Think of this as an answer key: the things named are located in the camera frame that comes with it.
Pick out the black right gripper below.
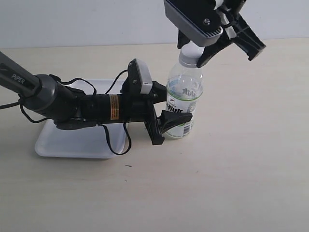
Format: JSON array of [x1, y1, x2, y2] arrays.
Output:
[[177, 0, 266, 68]]

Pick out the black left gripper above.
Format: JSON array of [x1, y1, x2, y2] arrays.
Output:
[[120, 81, 193, 145]]

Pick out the white bottle cap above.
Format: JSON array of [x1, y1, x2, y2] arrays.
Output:
[[179, 43, 204, 66]]

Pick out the clear plastic drink bottle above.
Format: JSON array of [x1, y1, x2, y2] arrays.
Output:
[[164, 44, 204, 140]]

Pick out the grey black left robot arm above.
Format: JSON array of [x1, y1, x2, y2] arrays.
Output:
[[0, 54, 193, 145]]

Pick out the white rectangular plastic tray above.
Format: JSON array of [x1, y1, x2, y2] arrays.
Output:
[[35, 79, 126, 159]]

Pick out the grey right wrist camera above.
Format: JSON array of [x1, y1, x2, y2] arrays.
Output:
[[164, 0, 224, 47]]

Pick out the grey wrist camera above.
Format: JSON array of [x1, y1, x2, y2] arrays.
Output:
[[164, 0, 224, 47], [128, 58, 153, 96]]

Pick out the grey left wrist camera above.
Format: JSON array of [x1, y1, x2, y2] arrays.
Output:
[[128, 58, 153, 96]]

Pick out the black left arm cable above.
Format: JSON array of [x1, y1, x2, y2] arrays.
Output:
[[0, 69, 132, 155]]

